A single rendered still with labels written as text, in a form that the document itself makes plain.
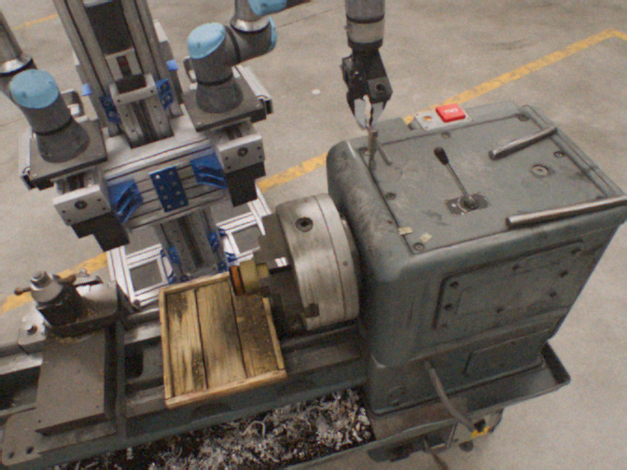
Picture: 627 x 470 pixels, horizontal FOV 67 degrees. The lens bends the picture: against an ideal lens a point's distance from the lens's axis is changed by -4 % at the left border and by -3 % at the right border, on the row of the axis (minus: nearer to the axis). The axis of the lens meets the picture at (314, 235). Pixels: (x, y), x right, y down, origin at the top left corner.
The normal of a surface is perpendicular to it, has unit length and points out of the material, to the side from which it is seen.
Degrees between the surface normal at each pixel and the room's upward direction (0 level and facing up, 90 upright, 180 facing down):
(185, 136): 0
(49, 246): 0
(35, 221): 0
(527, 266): 90
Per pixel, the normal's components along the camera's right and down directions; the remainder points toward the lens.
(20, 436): -0.07, -0.67
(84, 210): 0.40, 0.67
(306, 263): 0.11, -0.07
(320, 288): 0.19, 0.30
